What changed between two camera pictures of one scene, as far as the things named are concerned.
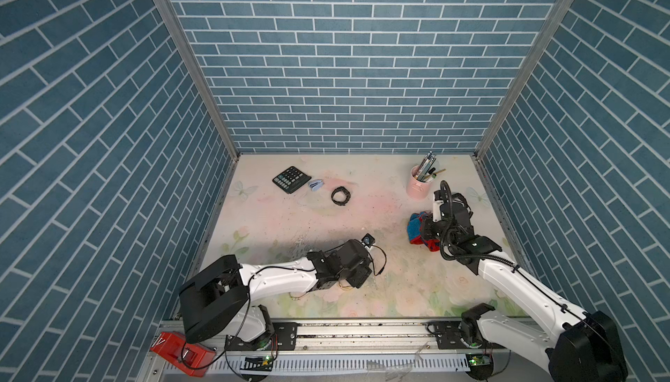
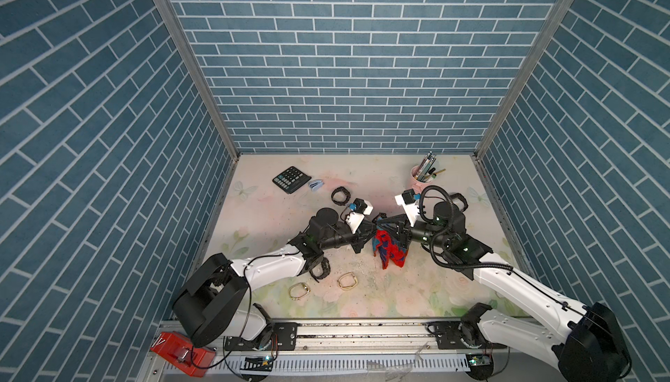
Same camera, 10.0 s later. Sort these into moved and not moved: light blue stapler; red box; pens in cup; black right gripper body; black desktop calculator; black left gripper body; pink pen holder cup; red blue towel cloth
Moved: red blue towel cloth; black left gripper body; black right gripper body
Not moved: pens in cup; red box; pink pen holder cup; black desktop calculator; light blue stapler
